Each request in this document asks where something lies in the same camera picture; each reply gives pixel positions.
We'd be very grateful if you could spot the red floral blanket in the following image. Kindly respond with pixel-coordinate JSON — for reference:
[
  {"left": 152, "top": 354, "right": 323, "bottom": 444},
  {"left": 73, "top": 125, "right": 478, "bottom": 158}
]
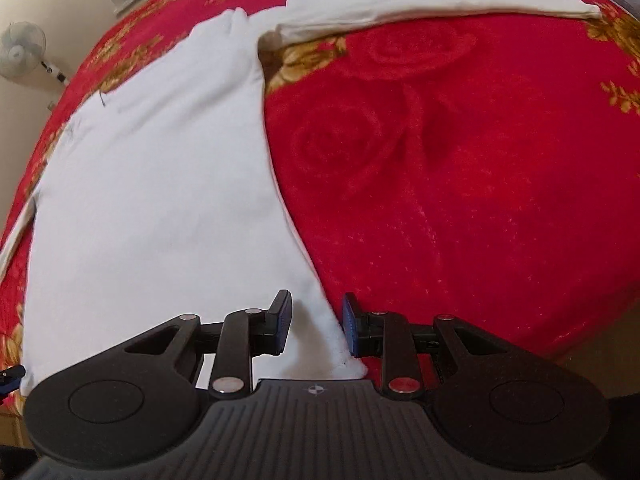
[{"left": 0, "top": 0, "right": 640, "bottom": 403}]

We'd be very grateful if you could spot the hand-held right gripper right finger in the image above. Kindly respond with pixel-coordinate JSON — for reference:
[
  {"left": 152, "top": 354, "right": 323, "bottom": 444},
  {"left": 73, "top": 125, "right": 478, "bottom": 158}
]
[{"left": 341, "top": 292, "right": 506, "bottom": 402}]

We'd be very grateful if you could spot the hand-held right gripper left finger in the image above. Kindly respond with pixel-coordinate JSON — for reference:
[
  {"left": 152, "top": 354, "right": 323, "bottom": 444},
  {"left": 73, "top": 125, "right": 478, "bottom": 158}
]
[{"left": 120, "top": 289, "right": 294, "bottom": 402}]

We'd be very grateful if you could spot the white standing fan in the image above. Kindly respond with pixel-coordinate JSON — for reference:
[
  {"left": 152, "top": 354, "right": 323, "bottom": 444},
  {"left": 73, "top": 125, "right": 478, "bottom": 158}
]
[{"left": 0, "top": 21, "right": 71, "bottom": 87}]

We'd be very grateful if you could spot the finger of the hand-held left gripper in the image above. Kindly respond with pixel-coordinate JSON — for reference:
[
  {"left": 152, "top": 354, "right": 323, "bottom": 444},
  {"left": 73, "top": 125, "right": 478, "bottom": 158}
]
[{"left": 0, "top": 365, "right": 26, "bottom": 394}]

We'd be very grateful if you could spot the white long-sleeve shirt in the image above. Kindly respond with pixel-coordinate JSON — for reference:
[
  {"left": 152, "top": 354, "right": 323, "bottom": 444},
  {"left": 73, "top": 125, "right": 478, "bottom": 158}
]
[{"left": 0, "top": 0, "right": 603, "bottom": 387}]

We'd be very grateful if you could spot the white window ledge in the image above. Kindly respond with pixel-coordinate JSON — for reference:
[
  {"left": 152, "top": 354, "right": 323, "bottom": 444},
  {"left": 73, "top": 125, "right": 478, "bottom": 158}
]
[{"left": 114, "top": 0, "right": 168, "bottom": 15}]

